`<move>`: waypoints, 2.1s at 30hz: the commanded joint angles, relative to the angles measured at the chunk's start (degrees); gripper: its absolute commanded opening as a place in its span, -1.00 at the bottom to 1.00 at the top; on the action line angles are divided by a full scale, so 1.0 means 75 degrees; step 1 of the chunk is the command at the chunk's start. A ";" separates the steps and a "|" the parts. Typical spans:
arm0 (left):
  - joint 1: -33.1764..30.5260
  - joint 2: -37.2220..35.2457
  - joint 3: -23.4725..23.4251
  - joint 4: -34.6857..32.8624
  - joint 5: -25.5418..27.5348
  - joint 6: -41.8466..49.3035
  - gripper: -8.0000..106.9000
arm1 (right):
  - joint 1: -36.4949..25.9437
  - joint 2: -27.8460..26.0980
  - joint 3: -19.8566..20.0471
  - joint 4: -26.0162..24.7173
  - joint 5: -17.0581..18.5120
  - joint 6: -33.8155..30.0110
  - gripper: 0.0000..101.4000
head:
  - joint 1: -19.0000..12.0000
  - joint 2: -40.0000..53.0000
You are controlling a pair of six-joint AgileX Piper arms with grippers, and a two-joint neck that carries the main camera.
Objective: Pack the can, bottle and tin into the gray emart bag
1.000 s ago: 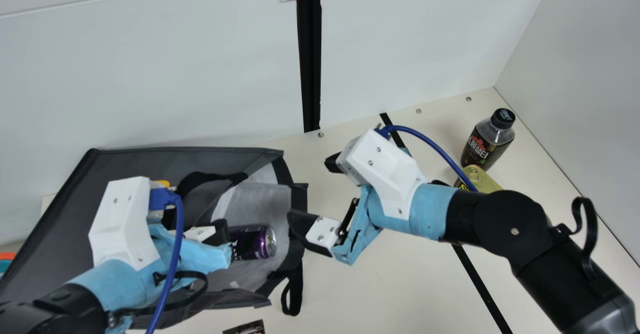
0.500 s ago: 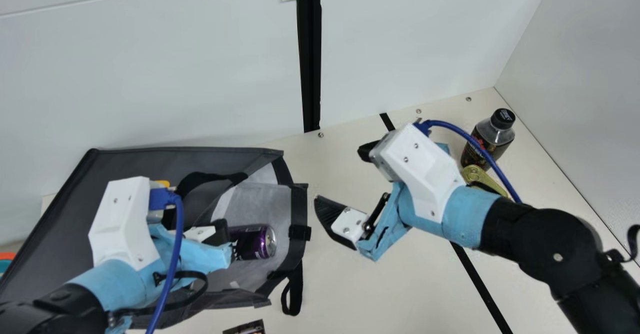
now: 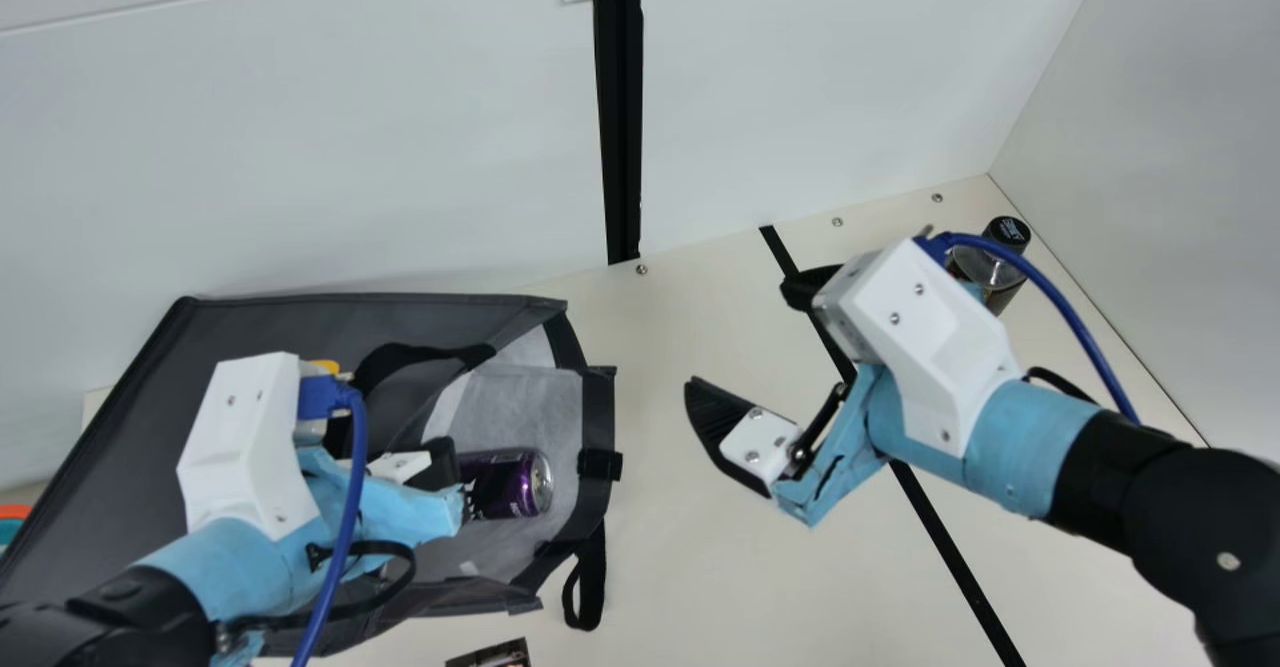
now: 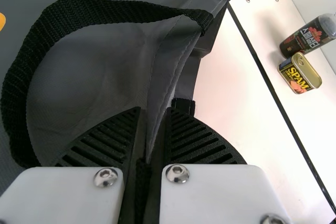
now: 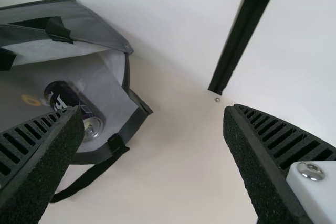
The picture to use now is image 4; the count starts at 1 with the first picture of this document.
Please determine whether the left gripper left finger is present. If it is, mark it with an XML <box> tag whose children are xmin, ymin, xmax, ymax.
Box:
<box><xmin>0</xmin><ymin>106</ymin><xmax>142</xmax><ymax>224</ymax></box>

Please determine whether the dark coffee bottle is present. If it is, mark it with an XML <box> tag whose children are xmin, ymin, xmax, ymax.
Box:
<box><xmin>279</xmin><ymin>13</ymin><xmax>336</xmax><ymax>59</ymax></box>

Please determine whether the rectangular gold tin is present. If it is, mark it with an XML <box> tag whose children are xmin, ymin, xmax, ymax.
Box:
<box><xmin>277</xmin><ymin>52</ymin><xmax>323</xmax><ymax>95</ymax></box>

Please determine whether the black strip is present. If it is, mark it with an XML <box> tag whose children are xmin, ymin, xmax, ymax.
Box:
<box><xmin>226</xmin><ymin>1</ymin><xmax>336</xmax><ymax>217</ymax></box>

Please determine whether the dark grey bag with straps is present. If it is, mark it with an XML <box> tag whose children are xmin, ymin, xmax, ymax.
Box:
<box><xmin>0</xmin><ymin>0</ymin><xmax>233</xmax><ymax>224</ymax></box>

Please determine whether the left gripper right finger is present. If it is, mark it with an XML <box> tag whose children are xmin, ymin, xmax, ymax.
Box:
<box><xmin>157</xmin><ymin>107</ymin><xmax>292</xmax><ymax>224</ymax></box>

